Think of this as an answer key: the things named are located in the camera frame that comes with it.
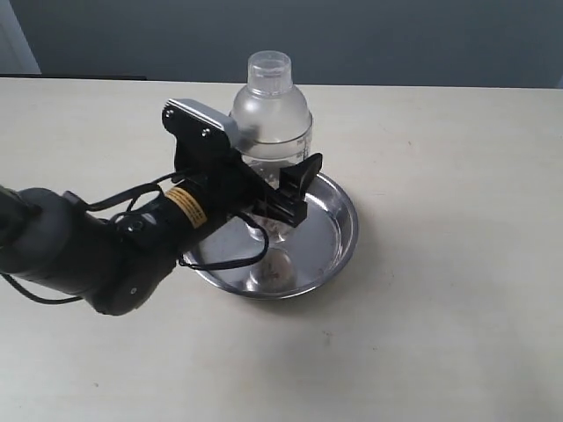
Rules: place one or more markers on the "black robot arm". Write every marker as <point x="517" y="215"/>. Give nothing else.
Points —
<point x="114" y="253"/>

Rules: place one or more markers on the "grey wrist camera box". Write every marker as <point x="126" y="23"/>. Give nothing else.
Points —
<point x="209" y="115"/>

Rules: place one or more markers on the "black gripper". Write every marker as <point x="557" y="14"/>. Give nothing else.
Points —
<point x="230" y="183"/>

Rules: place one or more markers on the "round stainless steel plate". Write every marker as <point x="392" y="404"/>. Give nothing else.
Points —
<point x="307" y="257"/>

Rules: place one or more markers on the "clear plastic shaker bottle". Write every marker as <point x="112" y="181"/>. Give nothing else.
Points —
<point x="273" y="116"/>

